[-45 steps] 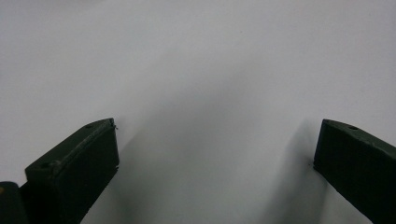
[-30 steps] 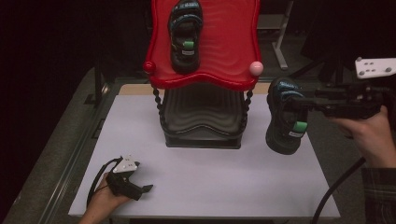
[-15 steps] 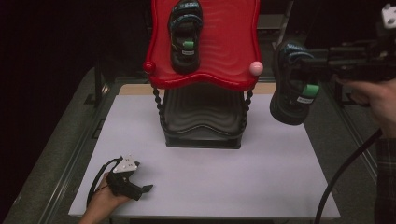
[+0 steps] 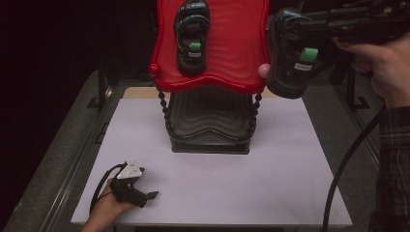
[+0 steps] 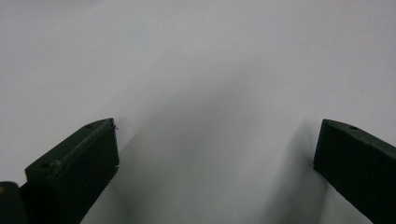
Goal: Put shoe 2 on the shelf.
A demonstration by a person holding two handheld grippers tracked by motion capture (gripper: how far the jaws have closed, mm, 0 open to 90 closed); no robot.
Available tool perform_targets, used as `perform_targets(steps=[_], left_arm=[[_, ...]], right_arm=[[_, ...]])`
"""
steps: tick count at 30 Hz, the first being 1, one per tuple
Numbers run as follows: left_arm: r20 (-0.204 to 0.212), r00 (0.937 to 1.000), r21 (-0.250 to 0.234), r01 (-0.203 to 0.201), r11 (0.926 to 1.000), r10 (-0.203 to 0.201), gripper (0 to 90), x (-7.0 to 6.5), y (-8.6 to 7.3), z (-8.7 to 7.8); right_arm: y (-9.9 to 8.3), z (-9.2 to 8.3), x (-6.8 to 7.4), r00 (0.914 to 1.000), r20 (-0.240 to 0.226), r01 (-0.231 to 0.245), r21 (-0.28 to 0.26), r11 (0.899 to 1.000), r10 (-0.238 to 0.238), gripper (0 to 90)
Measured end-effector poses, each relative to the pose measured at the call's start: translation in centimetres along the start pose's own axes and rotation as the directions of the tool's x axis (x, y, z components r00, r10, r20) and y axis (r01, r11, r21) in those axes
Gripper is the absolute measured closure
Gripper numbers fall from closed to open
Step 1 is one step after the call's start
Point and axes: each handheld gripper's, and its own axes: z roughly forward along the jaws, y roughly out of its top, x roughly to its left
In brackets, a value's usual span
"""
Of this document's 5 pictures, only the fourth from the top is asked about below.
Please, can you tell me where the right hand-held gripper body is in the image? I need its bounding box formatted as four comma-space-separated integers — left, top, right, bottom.
327, 0, 410, 45

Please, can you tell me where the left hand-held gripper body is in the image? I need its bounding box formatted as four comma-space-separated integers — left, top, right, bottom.
109, 160, 149, 209

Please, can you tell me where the dark metal stand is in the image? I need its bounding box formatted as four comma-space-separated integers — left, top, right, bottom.
86, 61, 114, 111
346, 68, 371, 112

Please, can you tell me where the black sandal with green strap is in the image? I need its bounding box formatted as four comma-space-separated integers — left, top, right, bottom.
266, 8, 320, 100
173, 0, 211, 77

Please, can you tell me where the person's right hand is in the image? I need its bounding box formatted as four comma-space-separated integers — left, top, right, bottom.
332, 32, 410, 109

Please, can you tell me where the right hand-held gripper black cable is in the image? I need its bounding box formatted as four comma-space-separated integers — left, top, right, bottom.
322, 105, 387, 232

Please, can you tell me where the red and black shoe rack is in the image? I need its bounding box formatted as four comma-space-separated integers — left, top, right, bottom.
148, 0, 274, 155

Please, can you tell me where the person's left hand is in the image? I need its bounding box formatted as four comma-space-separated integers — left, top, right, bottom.
89, 179, 135, 227

